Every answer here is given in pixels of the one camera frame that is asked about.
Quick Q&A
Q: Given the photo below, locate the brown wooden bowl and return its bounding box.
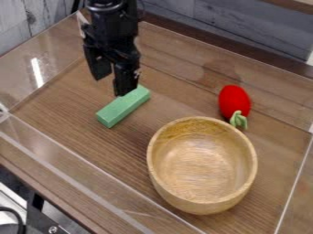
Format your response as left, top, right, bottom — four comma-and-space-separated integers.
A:
148, 116, 259, 215

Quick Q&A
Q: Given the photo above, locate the green rectangular block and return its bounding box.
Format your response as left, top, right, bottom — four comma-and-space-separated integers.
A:
96, 85, 150, 128

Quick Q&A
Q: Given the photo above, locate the clear acrylic tray wall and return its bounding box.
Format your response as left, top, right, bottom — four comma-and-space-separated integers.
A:
0, 105, 207, 234

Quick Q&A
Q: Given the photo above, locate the black table leg bracket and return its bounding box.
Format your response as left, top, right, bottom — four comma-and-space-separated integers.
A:
26, 193, 70, 234

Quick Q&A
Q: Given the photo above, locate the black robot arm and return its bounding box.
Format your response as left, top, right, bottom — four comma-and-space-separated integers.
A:
81, 0, 141, 96

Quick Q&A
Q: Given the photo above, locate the black cable under table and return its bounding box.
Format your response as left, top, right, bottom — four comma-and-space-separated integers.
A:
0, 206, 27, 234

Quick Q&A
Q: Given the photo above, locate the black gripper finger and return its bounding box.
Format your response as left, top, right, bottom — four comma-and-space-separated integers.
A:
114, 60, 140, 96
84, 45, 113, 80

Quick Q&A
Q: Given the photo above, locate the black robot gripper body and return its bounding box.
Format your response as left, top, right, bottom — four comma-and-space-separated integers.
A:
80, 0, 142, 67

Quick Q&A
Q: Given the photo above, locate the red plush strawberry toy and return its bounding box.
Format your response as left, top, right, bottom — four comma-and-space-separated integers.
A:
219, 85, 252, 129

